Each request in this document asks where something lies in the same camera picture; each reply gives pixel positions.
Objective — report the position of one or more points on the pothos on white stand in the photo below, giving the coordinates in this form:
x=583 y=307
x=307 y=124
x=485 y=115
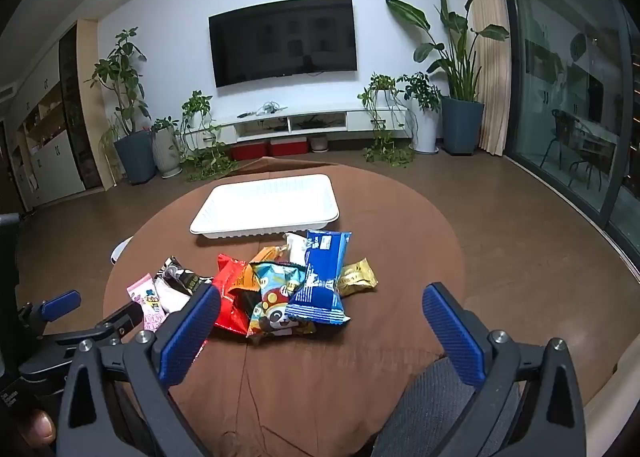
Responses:
x=382 y=84

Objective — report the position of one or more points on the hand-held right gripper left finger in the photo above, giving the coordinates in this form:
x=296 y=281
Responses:
x=187 y=332

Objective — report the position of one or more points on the small plant in ribbed pot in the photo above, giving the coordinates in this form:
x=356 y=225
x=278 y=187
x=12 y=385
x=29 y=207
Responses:
x=167 y=152

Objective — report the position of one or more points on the wall-mounted black television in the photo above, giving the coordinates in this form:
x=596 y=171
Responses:
x=282 y=39

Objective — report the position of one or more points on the panda print snack packet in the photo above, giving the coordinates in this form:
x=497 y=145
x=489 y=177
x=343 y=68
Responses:
x=275 y=307

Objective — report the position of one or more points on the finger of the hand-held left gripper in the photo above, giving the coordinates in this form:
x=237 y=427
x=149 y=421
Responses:
x=120 y=321
x=60 y=304

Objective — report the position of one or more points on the black balcony chair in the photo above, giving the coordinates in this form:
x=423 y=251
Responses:
x=567 y=137

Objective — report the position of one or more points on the pink snack packet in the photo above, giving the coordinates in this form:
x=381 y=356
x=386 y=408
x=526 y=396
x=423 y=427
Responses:
x=145 y=299

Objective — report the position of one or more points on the white television cabinet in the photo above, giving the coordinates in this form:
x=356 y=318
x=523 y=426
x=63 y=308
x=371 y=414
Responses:
x=325 y=114

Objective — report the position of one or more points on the red snack packet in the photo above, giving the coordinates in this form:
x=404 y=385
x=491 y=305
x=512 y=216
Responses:
x=230 y=297

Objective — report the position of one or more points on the black and white snack packet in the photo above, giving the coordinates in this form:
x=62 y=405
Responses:
x=177 y=282

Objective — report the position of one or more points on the tall plant in grey-blue pot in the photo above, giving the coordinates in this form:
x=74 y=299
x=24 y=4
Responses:
x=134 y=157

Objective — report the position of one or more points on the beige curtain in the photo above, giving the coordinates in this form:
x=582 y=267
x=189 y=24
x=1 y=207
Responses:
x=487 y=62

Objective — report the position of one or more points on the wall storage cabinet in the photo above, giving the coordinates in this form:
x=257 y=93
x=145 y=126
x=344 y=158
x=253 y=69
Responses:
x=55 y=157

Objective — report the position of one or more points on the large-leaf plant in grey-blue pot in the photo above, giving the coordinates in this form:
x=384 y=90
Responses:
x=462 y=124

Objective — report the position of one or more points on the gold snack packet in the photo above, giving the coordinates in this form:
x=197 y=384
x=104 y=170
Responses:
x=357 y=277

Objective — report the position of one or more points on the person's left hand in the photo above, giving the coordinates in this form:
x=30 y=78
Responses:
x=37 y=429

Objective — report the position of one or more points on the plant in tall white pot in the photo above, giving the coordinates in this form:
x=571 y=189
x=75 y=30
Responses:
x=425 y=129

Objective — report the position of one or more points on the white rounded object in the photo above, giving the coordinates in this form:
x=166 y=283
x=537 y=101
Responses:
x=120 y=249

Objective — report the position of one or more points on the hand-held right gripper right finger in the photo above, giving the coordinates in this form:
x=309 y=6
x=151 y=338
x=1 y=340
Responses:
x=452 y=337

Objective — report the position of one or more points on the red storage box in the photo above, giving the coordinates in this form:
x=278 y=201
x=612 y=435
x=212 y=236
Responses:
x=248 y=151
x=288 y=146

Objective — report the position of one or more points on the orange snack packet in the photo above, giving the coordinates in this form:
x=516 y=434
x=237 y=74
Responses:
x=265 y=256

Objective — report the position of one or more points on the trailing pothos plant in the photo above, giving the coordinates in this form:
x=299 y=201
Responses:
x=200 y=109

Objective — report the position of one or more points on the white plastic tray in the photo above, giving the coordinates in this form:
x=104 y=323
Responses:
x=265 y=204

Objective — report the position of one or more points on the small white pot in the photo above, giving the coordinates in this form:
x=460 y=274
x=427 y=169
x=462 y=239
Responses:
x=318 y=142

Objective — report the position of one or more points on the blue snack packet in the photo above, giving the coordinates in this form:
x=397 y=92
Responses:
x=322 y=277

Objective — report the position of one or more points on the glass sliding door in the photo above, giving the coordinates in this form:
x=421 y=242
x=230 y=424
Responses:
x=560 y=62

